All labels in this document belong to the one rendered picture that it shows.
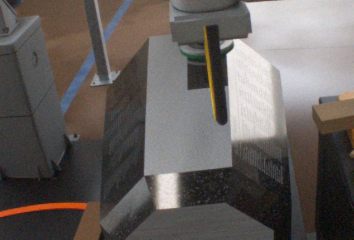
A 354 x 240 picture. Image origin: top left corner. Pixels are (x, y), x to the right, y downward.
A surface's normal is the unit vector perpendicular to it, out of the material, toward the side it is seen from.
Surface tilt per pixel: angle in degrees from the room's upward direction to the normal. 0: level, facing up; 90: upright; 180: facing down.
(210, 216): 90
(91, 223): 0
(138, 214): 54
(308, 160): 0
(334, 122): 90
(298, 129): 0
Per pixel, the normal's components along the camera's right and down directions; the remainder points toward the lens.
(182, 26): 0.02, 0.50
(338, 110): -0.13, -0.86
